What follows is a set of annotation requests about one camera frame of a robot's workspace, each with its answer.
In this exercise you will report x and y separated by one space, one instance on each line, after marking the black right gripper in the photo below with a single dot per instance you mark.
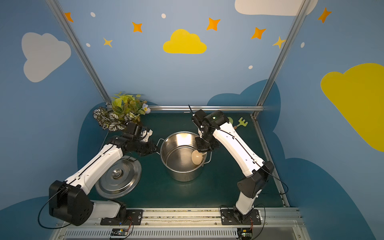
204 144

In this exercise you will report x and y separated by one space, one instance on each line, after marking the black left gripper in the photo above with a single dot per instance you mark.
145 146

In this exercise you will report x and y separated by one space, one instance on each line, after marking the beige plastic ladle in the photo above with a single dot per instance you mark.
197 157

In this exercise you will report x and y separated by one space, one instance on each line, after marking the stainless steel stock pot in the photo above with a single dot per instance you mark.
176 155

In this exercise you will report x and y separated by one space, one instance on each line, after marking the stainless steel pot lid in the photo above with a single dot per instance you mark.
120 179

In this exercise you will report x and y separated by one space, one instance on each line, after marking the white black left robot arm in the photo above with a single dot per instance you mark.
69 201

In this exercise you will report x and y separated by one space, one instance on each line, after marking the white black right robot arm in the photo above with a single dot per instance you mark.
216 129

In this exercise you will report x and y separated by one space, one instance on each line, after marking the artificial potted plant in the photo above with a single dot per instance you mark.
125 109

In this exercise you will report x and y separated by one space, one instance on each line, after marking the aluminium rear crossbar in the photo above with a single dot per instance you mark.
188 108

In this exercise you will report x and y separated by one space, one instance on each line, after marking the left green circuit board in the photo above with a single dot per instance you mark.
119 232

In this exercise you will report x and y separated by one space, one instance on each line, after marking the green circuit board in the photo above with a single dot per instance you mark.
119 232
244 233

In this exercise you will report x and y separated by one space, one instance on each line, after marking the right green circuit board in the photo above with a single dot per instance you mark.
244 233

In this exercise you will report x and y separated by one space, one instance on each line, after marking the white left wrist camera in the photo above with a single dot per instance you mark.
146 133

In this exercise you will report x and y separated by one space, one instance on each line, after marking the green hand rake wooden handle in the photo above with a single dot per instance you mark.
242 123

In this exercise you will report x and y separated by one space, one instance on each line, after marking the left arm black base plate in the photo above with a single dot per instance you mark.
125 218

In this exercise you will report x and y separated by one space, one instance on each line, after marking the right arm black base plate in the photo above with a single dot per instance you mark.
234 217

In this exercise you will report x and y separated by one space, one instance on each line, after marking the aluminium frame post left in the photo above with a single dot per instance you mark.
75 42

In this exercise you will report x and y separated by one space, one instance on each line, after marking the aluminium frame post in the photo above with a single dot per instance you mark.
303 11
75 42

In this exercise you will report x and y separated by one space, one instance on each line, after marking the aluminium frame post right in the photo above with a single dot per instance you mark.
303 11

